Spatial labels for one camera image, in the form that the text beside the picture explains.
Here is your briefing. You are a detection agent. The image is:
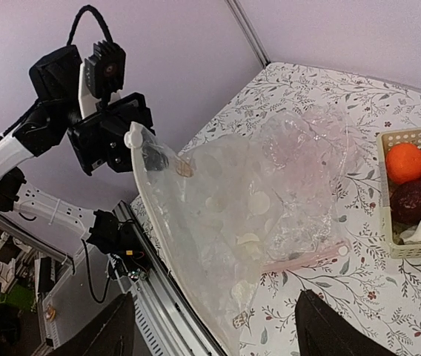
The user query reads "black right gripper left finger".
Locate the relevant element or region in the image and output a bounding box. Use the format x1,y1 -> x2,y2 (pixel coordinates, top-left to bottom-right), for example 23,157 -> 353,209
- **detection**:
49,293 -> 135,356

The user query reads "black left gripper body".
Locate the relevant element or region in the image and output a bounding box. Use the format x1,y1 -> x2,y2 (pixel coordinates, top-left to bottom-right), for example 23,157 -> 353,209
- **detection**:
67,93 -> 153,176

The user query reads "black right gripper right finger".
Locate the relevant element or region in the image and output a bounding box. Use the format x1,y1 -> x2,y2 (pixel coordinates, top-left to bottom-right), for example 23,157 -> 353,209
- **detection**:
295,289 -> 393,356

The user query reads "clear white-dotted zip bag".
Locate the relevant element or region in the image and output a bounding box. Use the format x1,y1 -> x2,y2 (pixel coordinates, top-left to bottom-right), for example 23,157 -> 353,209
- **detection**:
124,105 -> 359,355

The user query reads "clear pink-zipper zip bag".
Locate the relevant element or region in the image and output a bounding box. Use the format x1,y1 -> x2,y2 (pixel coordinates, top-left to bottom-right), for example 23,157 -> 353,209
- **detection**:
262,238 -> 351,273

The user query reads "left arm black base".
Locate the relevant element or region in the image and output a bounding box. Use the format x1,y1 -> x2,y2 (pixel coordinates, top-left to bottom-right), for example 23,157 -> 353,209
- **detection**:
85,210 -> 152,281

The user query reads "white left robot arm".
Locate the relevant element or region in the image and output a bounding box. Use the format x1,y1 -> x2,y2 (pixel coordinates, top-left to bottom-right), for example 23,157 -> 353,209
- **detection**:
0,93 -> 153,250

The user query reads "floral patterned table mat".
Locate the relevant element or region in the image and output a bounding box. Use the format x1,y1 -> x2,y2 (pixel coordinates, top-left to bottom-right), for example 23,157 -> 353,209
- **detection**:
134,62 -> 421,355

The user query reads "dark red toy onion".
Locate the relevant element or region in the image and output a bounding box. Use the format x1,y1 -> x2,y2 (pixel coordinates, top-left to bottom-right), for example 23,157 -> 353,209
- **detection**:
390,180 -> 421,225

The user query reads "orange toy fruit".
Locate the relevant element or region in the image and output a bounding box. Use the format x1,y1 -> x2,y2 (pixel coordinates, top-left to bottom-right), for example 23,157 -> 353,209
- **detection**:
385,142 -> 421,185

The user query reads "beige perforated plastic basket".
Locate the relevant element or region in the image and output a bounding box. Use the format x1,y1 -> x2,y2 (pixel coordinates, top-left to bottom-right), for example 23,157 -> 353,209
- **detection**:
377,128 -> 421,259

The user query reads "aluminium front rail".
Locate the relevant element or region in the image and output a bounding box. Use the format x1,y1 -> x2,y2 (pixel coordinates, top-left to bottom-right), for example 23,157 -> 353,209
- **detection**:
0,202 -> 225,355

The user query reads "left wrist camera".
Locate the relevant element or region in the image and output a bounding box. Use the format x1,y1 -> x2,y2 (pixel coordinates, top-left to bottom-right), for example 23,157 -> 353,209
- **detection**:
84,40 -> 126,108

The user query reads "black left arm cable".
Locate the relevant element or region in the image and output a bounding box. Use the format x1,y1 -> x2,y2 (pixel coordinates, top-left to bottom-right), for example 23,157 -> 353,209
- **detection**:
67,4 -> 117,47

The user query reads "left aluminium frame post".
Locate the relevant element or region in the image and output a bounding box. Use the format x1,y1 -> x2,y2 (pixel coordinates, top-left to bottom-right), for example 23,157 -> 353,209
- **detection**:
225,0 -> 271,68

